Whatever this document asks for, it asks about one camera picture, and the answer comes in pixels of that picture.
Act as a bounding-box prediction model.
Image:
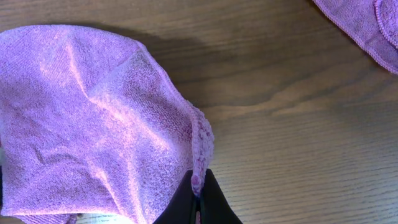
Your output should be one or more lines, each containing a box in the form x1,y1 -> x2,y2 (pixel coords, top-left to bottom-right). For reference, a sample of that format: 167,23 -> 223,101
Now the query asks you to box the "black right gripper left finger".
154,170 -> 199,224

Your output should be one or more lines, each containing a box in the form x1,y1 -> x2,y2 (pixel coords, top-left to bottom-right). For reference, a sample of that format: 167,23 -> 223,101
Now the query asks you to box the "purple microfiber cloth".
1,25 -> 214,223

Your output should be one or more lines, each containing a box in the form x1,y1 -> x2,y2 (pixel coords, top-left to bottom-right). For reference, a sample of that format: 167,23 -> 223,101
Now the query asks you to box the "purple cloth in pile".
313,0 -> 397,74

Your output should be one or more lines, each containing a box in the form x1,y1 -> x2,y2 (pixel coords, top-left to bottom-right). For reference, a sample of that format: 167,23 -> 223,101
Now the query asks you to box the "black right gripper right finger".
200,169 -> 243,224

